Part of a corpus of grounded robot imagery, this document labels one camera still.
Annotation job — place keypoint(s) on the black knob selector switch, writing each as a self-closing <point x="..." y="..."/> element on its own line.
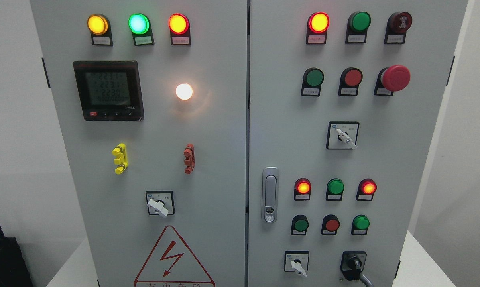
<point x="352" y="264"/>

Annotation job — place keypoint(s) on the red terminal connector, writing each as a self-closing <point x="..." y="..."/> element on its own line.
<point x="189" y="159"/>

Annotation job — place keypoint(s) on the white lit indicator light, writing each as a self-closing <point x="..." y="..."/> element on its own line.
<point x="184" y="91"/>

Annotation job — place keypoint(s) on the red lit light lower left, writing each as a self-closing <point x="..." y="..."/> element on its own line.
<point x="302" y="190"/>

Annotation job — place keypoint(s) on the red lit light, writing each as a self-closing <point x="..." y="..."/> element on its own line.
<point x="316" y="29"/>
<point x="302" y="190"/>

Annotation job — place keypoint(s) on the green push button upper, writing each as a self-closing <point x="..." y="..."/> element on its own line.
<point x="312" y="81"/>

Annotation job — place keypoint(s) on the green push button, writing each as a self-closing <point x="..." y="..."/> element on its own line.
<point x="312" y="81"/>
<point x="299" y="225"/>

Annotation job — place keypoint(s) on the green push button lower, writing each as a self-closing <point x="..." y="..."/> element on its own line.
<point x="299" y="225"/>

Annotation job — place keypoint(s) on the grey left cabinet door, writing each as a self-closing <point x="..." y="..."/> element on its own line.
<point x="210" y="202"/>

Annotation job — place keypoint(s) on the grey cabinet door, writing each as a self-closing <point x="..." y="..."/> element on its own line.
<point x="210" y="202"/>
<point x="289" y="131"/>

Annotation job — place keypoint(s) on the green indicator light lower middle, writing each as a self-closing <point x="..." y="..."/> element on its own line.
<point x="335" y="189"/>

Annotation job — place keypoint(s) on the grey right cabinet door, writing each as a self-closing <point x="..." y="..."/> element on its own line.
<point x="289" y="131"/>

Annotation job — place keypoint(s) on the yellow terminal connector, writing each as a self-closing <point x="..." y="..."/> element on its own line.
<point x="121" y="159"/>

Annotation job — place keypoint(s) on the red push button lower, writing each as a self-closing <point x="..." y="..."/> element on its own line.
<point x="330" y="225"/>

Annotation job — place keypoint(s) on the red push button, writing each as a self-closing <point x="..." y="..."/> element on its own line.
<point x="350" y="80"/>
<point x="330" y="225"/>

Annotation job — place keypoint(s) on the red push button upper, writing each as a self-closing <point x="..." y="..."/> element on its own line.
<point x="350" y="80"/>

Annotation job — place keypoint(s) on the red indicator light left door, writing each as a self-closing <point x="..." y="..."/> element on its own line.
<point x="179" y="29"/>

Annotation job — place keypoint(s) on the red indicator light lower right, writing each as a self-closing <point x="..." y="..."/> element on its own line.
<point x="366" y="190"/>

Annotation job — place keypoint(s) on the red electrical warning sticker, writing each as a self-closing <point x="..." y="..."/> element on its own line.
<point x="171" y="263"/>

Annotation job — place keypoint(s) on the black digital power meter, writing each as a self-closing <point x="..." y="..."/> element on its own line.
<point x="109" y="90"/>

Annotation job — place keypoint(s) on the red lit light top right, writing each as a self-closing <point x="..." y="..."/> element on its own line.
<point x="316" y="29"/>

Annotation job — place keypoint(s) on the green light button lower right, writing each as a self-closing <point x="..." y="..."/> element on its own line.
<point x="360" y="225"/>

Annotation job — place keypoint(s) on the green lit indicator light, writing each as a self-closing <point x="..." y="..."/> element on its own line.
<point x="141" y="29"/>

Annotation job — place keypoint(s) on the red emergency stop button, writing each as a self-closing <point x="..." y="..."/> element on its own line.
<point x="392" y="79"/>

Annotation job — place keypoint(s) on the green indicator light top right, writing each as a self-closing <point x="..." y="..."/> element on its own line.
<point x="357" y="26"/>

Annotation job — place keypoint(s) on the yellow indicator light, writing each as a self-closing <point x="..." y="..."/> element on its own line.
<point x="100" y="30"/>

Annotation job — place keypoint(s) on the black device with antenna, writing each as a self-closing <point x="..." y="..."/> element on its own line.
<point x="13" y="270"/>

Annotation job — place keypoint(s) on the silver door latch handle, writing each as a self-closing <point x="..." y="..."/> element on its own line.
<point x="270" y="184"/>

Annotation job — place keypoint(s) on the white selector switch left door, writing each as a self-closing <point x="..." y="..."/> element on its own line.
<point x="160" y="203"/>

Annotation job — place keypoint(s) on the white selector switch upper right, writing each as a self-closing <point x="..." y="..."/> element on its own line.
<point x="342" y="135"/>

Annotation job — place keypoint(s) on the white selector switch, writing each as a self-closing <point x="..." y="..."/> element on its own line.
<point x="342" y="135"/>
<point x="296" y="262"/>

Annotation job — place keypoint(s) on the white selector switch bottom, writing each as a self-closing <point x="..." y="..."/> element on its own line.
<point x="296" y="262"/>

